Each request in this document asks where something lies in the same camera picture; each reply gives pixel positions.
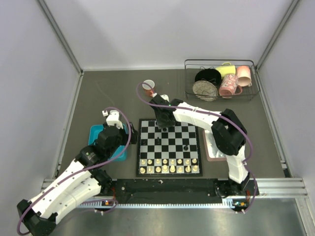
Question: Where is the black bowl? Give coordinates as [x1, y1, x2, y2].
[195, 68, 221, 86]

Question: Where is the pink floral mug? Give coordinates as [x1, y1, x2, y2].
[219, 74, 243, 99]

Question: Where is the purple cable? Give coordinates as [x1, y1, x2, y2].
[16, 106, 133, 234]
[136, 82, 258, 213]

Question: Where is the yellow mug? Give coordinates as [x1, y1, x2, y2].
[216, 62, 236, 78]

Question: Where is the patterned plate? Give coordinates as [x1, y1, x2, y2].
[192, 80, 218, 100]

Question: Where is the orange mug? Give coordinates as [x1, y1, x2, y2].
[142, 80, 155, 97]

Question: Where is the pink marbled cup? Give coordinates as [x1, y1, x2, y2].
[236, 65, 252, 87]

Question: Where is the wire dish rack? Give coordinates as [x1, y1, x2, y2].
[185, 59, 260, 101]

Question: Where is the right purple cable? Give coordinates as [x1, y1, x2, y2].
[136, 82, 258, 213]

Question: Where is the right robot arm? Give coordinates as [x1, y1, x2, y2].
[150, 93, 250, 195]

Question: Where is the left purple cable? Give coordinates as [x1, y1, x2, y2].
[16, 106, 133, 234]

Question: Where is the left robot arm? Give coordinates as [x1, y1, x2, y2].
[17, 122, 137, 236]

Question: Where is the pink metal tray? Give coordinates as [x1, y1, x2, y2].
[203, 130, 226, 162]

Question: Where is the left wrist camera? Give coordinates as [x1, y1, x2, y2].
[102, 110, 123, 129]

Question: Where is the chess board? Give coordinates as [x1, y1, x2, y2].
[136, 118, 203, 177]

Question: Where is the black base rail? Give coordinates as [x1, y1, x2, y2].
[108, 178, 234, 204]

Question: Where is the blue plastic tray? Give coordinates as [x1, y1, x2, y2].
[88, 124, 127, 162]

